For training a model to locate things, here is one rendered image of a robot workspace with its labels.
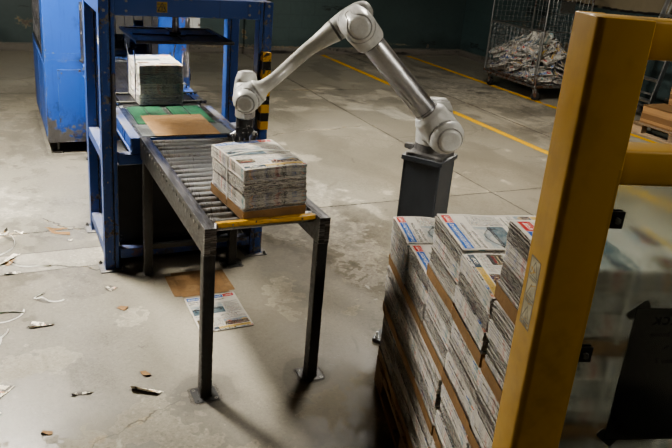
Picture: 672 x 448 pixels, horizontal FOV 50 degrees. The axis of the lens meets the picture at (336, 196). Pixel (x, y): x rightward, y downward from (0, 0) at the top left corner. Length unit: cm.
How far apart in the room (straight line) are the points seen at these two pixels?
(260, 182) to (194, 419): 102
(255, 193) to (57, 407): 122
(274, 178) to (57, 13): 366
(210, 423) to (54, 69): 391
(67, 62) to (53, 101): 34
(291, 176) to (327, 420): 105
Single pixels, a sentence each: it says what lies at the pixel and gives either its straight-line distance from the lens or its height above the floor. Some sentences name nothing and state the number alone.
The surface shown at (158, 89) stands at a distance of 483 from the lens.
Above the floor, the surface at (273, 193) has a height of 92.
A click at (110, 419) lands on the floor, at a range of 320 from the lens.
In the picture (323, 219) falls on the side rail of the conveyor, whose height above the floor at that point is 79.
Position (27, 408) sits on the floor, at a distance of 332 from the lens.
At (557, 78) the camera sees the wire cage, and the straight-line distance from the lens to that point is 1073.
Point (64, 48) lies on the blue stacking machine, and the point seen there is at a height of 89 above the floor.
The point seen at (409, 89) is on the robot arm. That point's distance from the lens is 305.
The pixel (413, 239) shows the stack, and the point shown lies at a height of 83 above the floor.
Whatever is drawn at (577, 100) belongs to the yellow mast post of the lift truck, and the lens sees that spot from 115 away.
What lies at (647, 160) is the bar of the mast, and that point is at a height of 163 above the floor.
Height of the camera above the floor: 193
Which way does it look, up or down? 20 degrees down
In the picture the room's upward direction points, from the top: 5 degrees clockwise
